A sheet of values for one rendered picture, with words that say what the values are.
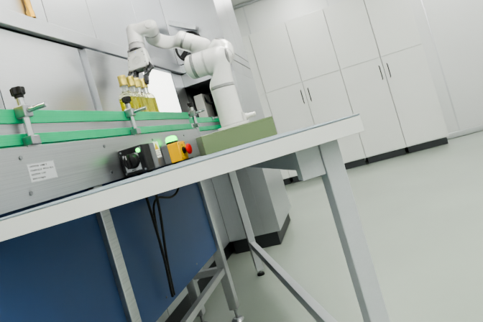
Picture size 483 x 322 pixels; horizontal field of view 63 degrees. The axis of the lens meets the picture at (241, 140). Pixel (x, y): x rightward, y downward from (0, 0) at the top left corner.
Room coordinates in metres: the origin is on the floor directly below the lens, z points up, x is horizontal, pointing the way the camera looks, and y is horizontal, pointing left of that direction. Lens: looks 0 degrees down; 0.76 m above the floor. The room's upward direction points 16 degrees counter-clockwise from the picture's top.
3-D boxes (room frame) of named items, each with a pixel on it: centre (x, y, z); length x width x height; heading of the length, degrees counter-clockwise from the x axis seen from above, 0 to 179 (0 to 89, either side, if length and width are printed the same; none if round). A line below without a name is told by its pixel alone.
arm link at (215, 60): (1.50, 0.02, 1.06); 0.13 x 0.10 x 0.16; 79
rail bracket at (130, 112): (1.29, 0.31, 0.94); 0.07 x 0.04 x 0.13; 76
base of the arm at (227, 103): (1.50, 0.00, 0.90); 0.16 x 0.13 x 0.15; 96
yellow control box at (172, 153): (1.45, 0.25, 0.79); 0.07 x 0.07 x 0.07; 76
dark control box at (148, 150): (1.18, 0.31, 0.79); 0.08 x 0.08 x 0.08; 76
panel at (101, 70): (2.08, 0.43, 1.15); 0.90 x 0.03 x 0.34; 166
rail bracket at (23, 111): (0.84, 0.41, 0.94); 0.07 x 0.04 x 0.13; 76
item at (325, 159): (1.51, 0.00, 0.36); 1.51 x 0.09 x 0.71; 10
